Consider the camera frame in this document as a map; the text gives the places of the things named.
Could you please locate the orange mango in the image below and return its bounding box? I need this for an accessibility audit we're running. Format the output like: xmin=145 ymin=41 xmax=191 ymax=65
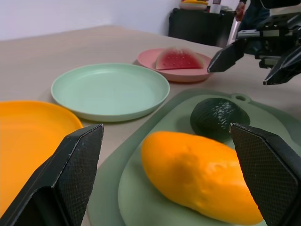
xmin=140 ymin=130 xmax=264 ymax=225

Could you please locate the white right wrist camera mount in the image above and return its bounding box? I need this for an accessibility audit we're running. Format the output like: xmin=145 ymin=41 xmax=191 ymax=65
xmin=269 ymin=8 xmax=301 ymax=19

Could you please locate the white box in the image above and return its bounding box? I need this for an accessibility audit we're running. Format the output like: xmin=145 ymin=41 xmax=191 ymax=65
xmin=209 ymin=0 xmax=222 ymax=14

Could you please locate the green cutting board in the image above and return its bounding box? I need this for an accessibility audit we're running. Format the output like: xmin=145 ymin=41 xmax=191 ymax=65
xmin=87 ymin=88 xmax=301 ymax=226

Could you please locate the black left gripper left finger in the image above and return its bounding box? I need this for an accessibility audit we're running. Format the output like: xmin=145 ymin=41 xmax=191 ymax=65
xmin=0 ymin=123 xmax=104 ymax=226

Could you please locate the pink plate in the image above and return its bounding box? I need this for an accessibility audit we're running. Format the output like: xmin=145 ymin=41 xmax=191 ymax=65
xmin=137 ymin=48 xmax=213 ymax=83

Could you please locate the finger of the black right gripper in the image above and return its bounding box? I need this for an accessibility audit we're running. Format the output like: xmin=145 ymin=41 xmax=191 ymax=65
xmin=262 ymin=46 xmax=301 ymax=86
xmin=206 ymin=38 xmax=248 ymax=73

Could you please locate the dark green avocado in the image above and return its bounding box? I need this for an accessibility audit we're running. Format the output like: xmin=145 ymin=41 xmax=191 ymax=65
xmin=190 ymin=97 xmax=251 ymax=143

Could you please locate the red watermelon slice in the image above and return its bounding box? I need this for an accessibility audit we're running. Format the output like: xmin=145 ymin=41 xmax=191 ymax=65
xmin=155 ymin=46 xmax=205 ymax=71

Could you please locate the light green plate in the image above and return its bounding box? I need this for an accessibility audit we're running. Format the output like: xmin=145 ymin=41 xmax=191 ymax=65
xmin=51 ymin=63 xmax=171 ymax=122

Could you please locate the silver metal pole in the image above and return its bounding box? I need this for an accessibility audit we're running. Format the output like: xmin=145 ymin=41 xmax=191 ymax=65
xmin=226 ymin=10 xmax=241 ymax=46

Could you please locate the orange plate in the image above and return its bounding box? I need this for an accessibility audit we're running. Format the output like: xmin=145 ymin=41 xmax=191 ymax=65
xmin=0 ymin=100 xmax=84 ymax=215

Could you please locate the stack of coloured plates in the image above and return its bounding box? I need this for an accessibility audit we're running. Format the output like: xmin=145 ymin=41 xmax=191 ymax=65
xmin=180 ymin=0 xmax=209 ymax=11

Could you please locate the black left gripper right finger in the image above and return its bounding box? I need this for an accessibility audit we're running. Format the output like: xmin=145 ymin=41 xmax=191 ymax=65
xmin=229 ymin=122 xmax=301 ymax=226

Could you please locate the person in dark clothes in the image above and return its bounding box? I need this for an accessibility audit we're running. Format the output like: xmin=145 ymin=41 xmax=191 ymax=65
xmin=235 ymin=0 xmax=272 ymax=32

